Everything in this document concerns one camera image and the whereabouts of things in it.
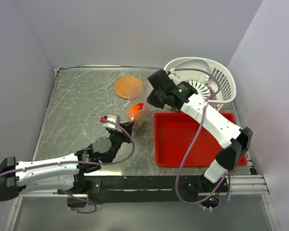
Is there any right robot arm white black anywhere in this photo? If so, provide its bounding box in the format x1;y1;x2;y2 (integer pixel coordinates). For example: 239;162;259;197
146;69;253;192

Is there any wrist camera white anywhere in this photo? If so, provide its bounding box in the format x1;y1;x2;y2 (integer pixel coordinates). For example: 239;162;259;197
168;68;181;81
100;115;122;132

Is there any red plastic tray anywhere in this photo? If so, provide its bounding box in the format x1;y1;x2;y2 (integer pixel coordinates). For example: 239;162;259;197
153;112;248;168

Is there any white plastic dish rack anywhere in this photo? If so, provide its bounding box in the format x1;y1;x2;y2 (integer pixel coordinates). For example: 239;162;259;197
164;57;236;112

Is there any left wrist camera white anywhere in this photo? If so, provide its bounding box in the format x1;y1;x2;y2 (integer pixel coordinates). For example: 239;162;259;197
100;115;122;132

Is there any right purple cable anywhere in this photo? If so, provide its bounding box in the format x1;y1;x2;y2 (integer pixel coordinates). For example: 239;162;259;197
170;67;232;211

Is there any orange fruit toy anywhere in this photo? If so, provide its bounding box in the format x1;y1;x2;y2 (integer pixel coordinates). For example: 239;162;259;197
131;103;144;121

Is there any purple cable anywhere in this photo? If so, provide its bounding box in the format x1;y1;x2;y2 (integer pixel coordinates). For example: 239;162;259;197
0;122;135;215
170;67;232;211

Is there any white oval plate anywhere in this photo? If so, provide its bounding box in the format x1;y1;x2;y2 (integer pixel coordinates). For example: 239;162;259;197
166;59;212;84

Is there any aluminium frame rail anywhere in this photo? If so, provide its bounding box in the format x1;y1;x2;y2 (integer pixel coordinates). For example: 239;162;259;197
230;175;269;195

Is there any blue striped white plate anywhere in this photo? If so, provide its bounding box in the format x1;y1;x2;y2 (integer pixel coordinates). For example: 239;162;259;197
187;79;211;100

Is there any dark red plate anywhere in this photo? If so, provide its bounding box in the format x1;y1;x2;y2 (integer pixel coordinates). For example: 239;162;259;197
207;84;216;100

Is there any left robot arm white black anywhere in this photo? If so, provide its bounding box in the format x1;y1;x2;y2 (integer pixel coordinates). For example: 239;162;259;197
0;117;134;202

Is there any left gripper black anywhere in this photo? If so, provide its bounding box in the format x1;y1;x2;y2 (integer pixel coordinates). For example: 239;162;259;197
105;121;134;164

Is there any clear zip top bag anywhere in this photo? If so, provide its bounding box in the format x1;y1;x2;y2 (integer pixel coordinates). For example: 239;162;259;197
126;80;153;129

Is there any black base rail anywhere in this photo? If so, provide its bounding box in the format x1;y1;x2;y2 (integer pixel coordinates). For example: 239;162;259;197
55;175;228;205

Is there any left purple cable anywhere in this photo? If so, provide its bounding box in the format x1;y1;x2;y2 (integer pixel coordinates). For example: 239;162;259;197
0;122;135;215

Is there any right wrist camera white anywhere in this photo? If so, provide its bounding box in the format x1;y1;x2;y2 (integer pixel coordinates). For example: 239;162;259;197
168;68;181;81

